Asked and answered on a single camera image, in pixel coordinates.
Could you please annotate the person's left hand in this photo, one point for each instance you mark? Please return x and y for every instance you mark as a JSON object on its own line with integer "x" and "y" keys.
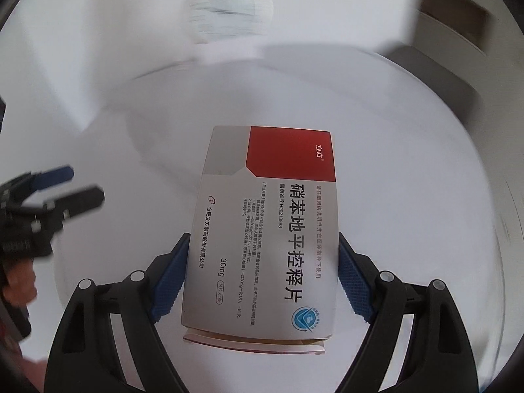
{"x": 18, "y": 282}

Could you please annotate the red and white medicine box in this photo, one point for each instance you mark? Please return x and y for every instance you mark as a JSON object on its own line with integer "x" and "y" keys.
{"x": 262, "y": 233}

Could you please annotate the white round clock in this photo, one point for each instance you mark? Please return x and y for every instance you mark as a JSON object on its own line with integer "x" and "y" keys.
{"x": 229, "y": 8}

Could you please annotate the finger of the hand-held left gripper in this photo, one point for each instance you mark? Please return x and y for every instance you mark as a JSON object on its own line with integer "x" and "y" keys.
{"x": 82, "y": 198}
{"x": 53, "y": 175}

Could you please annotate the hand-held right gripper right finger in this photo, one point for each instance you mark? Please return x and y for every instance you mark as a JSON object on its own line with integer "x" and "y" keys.
{"x": 356, "y": 282}

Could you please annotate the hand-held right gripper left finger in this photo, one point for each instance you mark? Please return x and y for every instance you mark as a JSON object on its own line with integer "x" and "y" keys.
{"x": 168, "y": 286}

